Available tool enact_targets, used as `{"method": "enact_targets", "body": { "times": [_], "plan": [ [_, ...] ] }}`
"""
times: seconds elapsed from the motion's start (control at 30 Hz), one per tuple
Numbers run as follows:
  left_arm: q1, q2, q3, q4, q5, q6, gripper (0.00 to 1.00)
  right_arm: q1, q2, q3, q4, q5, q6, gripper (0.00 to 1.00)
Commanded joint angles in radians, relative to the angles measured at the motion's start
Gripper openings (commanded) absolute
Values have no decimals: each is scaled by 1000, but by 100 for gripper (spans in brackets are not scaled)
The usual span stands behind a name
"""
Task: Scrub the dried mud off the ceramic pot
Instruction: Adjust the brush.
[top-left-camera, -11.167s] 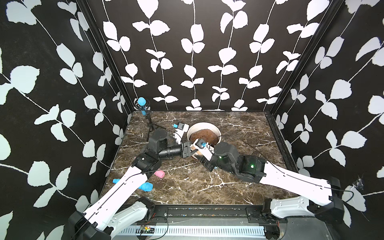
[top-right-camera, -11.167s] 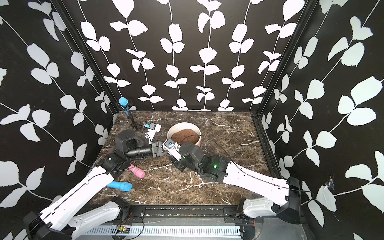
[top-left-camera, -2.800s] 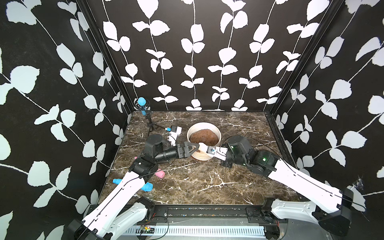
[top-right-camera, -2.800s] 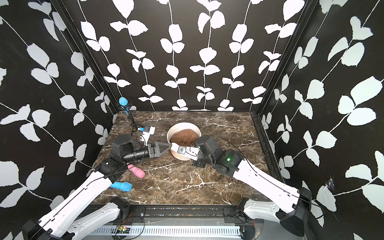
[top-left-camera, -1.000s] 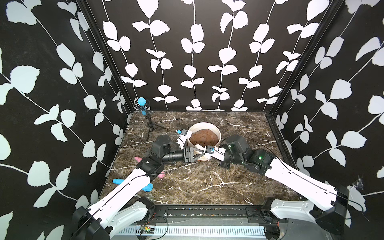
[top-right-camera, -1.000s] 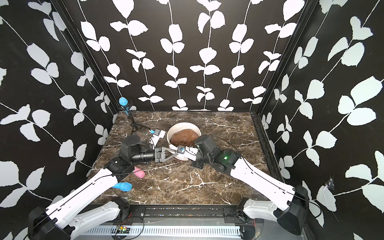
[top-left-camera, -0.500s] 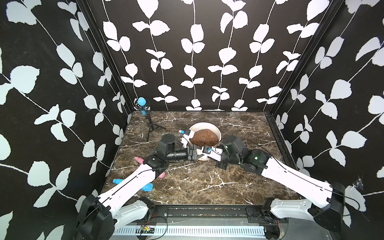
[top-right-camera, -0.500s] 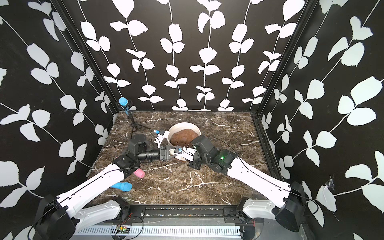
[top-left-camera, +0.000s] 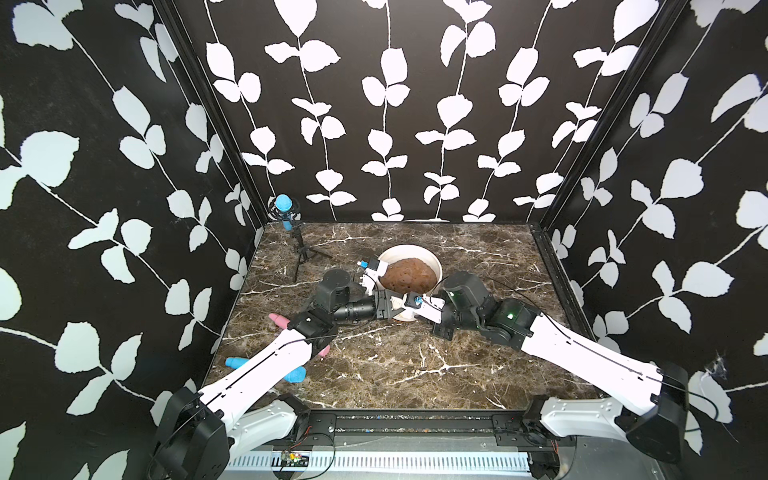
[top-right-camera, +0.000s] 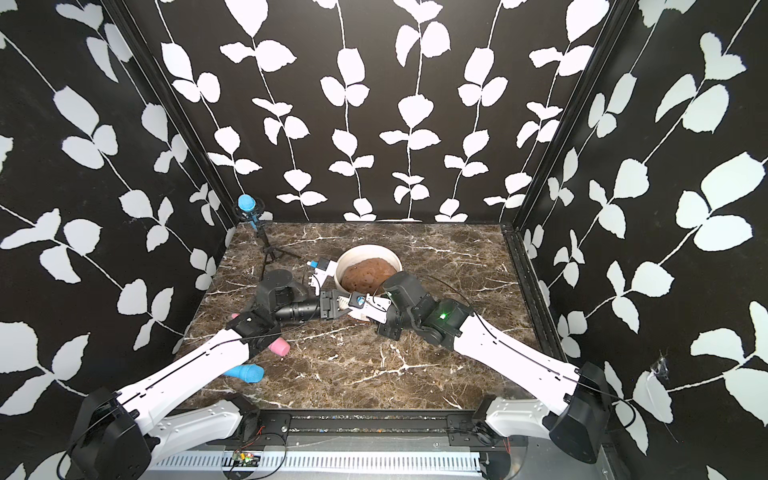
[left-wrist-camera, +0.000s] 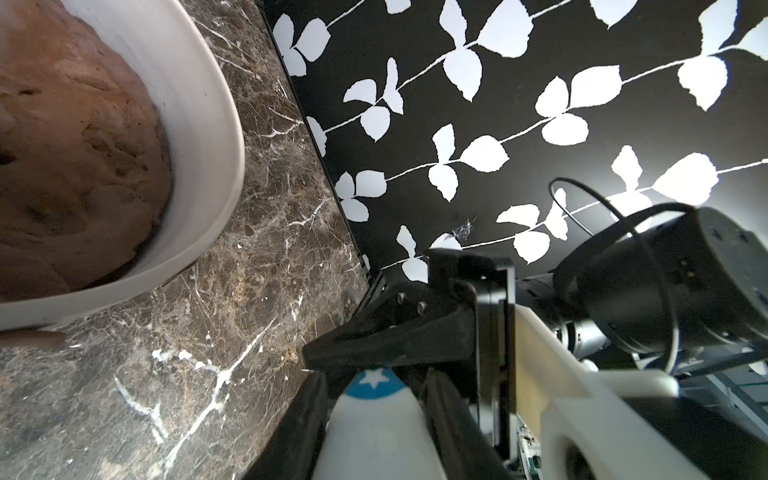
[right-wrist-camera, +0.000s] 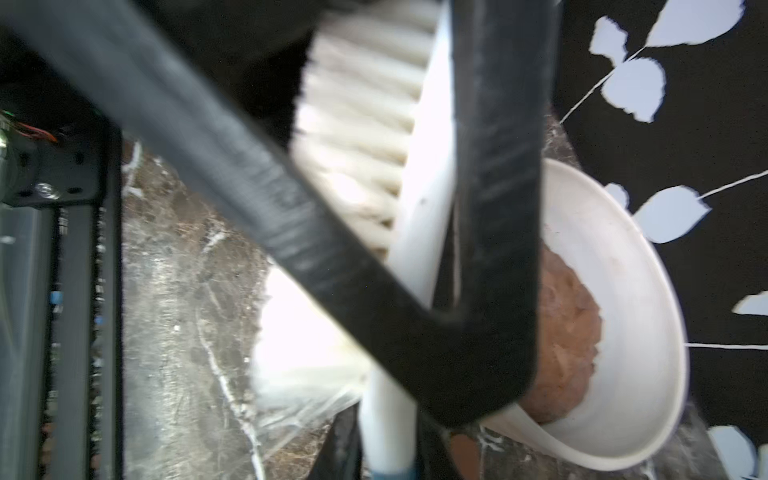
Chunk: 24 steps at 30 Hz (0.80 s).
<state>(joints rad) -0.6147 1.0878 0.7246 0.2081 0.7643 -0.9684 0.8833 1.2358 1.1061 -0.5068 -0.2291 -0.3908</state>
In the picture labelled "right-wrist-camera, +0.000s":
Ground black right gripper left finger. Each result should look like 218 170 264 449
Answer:
1 1 468 420

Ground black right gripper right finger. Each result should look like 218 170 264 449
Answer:
452 1 559 420

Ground white ceramic pot with mud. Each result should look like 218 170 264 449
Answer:
483 159 689 471

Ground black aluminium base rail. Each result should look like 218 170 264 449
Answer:
1 73 124 479

